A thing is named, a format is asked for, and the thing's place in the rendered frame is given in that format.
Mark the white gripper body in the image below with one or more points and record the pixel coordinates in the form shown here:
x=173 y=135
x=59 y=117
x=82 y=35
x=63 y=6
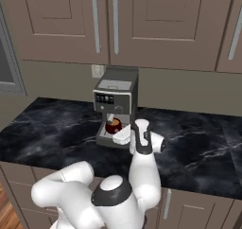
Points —
x=121 y=137

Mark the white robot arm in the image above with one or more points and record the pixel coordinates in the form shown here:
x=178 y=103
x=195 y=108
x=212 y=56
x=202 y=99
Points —
x=138 y=182

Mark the red coffee mug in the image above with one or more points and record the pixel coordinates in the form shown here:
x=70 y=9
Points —
x=112 y=125

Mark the grey coffee machine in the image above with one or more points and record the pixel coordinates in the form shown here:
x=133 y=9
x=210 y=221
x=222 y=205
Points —
x=117 y=105

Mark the brown base cupboard door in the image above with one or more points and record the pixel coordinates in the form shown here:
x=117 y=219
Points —
x=233 y=215
x=192 y=212

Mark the white wall socket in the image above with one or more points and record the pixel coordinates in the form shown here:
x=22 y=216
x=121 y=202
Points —
x=97 y=70

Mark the brown wall cupboard door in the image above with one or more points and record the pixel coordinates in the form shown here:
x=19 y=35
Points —
x=167 y=26
x=231 y=34
x=60 y=23

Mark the grey window frame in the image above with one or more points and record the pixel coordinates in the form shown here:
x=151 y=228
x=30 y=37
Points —
x=8 y=62

